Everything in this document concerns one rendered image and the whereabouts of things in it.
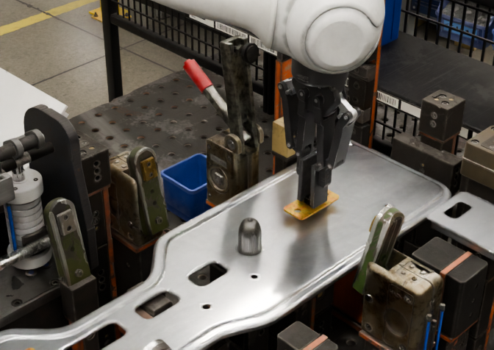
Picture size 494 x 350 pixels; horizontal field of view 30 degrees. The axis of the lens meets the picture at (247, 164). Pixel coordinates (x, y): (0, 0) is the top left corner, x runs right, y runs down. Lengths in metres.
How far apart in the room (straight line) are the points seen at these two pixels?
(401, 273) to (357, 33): 0.35
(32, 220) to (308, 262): 0.37
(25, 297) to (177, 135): 0.92
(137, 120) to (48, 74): 1.85
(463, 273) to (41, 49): 3.15
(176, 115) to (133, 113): 0.10
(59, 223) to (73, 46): 3.06
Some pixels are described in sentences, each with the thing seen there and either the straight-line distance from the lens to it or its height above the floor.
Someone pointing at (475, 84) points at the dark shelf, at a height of 1.03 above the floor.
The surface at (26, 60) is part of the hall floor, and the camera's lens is 4.12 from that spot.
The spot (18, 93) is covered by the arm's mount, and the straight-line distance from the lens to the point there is 1.80.
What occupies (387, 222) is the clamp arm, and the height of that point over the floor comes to 1.11.
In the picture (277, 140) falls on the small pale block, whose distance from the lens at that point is 1.42.
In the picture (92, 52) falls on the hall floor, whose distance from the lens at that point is 4.15.
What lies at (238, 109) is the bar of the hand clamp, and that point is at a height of 1.12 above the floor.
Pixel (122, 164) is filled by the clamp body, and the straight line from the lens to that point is 1.31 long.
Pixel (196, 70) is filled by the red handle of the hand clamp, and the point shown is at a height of 1.14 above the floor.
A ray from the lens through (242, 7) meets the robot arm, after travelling 0.99.
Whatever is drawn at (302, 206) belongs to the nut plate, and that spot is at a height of 1.02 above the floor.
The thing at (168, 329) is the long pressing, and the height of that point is 1.00.
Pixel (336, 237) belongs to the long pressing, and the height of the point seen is 1.00.
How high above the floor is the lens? 1.77
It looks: 32 degrees down
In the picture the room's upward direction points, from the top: 1 degrees clockwise
